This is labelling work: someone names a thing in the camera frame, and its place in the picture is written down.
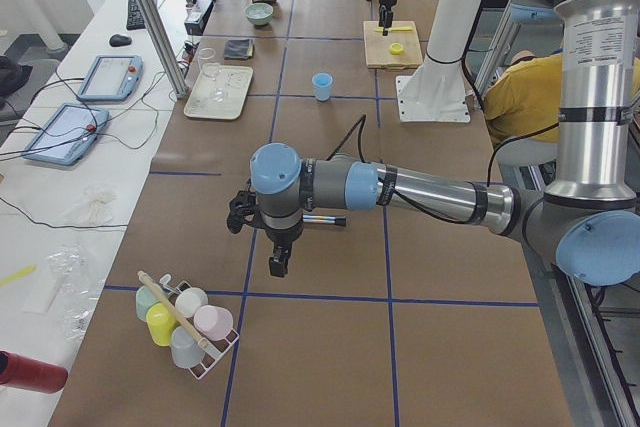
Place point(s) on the near blue teach pendant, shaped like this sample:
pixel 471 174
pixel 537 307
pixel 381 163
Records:
pixel 68 134

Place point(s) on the blue teach pendant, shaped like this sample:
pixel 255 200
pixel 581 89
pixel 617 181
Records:
pixel 111 78
pixel 68 134

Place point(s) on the yellow cup in rack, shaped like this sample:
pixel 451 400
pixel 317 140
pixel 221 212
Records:
pixel 161 323

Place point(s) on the black keyboard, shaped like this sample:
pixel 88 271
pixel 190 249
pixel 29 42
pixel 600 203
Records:
pixel 135 20

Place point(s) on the grey folded cloth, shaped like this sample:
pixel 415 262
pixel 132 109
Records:
pixel 238 49

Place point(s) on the clear wine glass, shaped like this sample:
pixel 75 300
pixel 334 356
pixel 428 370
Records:
pixel 210 68

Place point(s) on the yellow lemon half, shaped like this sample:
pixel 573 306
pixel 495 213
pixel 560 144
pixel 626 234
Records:
pixel 396 49

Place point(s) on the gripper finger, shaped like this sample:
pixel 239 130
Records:
pixel 278 261
pixel 388 17
pixel 383 19

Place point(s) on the cream serving tray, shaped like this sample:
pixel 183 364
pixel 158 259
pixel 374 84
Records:
pixel 234 80

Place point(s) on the yellow plastic knife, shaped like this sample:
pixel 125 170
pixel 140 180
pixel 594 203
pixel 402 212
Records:
pixel 403 28

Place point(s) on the aluminium frame post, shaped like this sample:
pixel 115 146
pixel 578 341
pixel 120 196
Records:
pixel 163 47

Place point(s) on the pink cup in rack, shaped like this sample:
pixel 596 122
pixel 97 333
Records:
pixel 214 322

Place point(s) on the grey cup in rack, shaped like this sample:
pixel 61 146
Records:
pixel 185 352

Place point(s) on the white cup rack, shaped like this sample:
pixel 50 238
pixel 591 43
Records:
pixel 167 293

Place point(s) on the green cup in rack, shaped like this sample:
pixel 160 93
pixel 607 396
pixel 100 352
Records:
pixel 144 300

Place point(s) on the far blue teach pendant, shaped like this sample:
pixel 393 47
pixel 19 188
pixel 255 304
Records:
pixel 111 78

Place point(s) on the wooden cutting board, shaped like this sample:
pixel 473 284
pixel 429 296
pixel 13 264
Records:
pixel 377 53

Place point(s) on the green bowl of ice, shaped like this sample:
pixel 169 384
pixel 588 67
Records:
pixel 259 14

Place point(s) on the white cup in rack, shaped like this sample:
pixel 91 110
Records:
pixel 190 301

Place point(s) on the red bottle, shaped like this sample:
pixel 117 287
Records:
pixel 30 374

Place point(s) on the steel muddler with black cap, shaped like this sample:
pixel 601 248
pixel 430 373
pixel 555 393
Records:
pixel 339 221

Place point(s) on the black computer mouse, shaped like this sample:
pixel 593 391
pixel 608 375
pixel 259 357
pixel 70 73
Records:
pixel 119 40

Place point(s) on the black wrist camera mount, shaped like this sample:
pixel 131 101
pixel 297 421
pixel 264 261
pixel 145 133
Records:
pixel 242 211

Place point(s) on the light blue cup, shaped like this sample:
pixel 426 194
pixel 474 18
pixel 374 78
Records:
pixel 322 83

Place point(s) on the person in yellow shirt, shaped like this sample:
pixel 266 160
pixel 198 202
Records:
pixel 526 98

